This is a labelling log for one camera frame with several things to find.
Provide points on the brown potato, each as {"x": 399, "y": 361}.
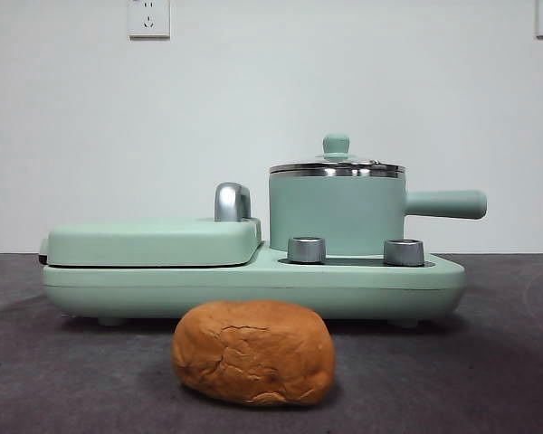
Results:
{"x": 253, "y": 352}

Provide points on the mint green griddle cover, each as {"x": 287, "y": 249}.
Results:
{"x": 140, "y": 244}

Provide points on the mint green breakfast maker base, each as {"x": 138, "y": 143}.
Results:
{"x": 253, "y": 289}

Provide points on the glass lid with green knob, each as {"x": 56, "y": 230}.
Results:
{"x": 336, "y": 144}

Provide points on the silver control knob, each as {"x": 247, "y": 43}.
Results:
{"x": 306, "y": 249}
{"x": 403, "y": 252}

